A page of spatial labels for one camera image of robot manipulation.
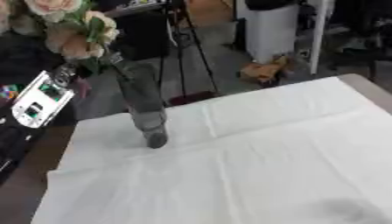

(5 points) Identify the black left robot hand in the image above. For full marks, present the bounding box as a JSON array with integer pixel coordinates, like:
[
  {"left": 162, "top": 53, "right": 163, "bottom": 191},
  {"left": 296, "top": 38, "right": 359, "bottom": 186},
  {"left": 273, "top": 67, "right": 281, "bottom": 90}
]
[{"left": 52, "top": 57, "right": 126, "bottom": 82}]

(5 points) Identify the pink artificial flower bouquet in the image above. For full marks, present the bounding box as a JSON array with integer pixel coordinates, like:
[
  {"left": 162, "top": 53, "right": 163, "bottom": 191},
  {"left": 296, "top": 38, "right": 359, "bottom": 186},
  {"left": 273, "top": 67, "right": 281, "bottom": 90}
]
[{"left": 0, "top": 0, "right": 123, "bottom": 74}]

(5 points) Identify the grey tall vase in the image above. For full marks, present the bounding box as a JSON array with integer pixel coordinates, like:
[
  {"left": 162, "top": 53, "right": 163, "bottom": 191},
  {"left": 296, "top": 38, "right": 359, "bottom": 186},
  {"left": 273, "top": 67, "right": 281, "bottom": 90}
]
[{"left": 108, "top": 53, "right": 171, "bottom": 150}]

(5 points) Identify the colourful cube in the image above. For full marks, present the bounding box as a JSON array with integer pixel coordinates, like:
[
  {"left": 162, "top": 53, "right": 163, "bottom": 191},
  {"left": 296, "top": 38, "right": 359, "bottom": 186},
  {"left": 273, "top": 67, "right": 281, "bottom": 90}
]
[{"left": 0, "top": 84, "right": 24, "bottom": 101}]

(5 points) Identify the black box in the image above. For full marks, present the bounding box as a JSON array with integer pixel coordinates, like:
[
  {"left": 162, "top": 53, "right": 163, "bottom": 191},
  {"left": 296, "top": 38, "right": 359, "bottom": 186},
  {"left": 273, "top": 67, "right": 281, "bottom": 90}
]
[{"left": 111, "top": 10, "right": 175, "bottom": 61}]

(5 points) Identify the black tripod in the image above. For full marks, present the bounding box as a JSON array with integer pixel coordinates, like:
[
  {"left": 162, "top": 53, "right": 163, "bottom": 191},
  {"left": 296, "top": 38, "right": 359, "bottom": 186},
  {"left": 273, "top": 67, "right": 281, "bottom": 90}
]
[{"left": 154, "top": 0, "right": 222, "bottom": 107}]

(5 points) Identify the tan cardboard box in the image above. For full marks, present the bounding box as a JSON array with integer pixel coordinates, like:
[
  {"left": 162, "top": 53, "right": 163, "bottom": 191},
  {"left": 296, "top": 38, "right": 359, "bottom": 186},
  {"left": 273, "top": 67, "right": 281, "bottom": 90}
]
[{"left": 185, "top": 0, "right": 238, "bottom": 28}]

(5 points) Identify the brown paper bag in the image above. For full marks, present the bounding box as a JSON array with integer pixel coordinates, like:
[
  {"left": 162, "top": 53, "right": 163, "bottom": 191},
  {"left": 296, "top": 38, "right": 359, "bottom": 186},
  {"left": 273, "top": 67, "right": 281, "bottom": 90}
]
[{"left": 237, "top": 54, "right": 296, "bottom": 86}]

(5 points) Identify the white pole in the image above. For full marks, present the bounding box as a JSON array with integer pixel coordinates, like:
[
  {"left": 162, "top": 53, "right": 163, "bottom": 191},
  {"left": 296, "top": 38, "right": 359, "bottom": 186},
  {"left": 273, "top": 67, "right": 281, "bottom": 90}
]
[{"left": 307, "top": 0, "right": 336, "bottom": 75}]

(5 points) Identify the black chair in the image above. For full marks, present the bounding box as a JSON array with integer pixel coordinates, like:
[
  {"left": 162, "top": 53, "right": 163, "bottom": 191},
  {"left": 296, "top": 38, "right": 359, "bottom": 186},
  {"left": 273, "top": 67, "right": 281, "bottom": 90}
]
[{"left": 325, "top": 0, "right": 392, "bottom": 81}]

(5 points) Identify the dark red base plate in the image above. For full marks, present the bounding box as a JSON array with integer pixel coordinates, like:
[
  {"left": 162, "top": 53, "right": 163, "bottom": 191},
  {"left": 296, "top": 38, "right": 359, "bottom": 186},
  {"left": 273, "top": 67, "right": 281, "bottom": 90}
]
[{"left": 166, "top": 90, "right": 220, "bottom": 107}]

